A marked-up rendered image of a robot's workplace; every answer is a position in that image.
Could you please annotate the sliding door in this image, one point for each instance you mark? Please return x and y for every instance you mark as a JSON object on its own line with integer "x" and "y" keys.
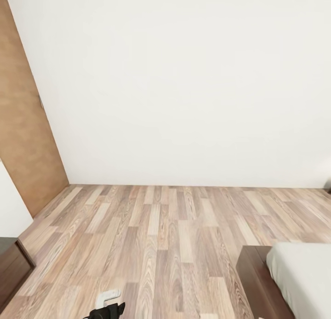
{"x": 28, "y": 149}

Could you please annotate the bench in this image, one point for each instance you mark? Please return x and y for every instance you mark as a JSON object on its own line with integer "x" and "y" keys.
{"x": 16, "y": 265}

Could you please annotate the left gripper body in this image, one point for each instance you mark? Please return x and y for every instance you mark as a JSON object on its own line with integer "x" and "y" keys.
{"x": 109, "y": 312}

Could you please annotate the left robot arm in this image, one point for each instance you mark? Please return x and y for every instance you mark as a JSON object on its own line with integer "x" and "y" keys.
{"x": 104, "y": 311}

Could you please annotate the bed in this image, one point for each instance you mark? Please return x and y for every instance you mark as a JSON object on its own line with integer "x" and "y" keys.
{"x": 287, "y": 280}

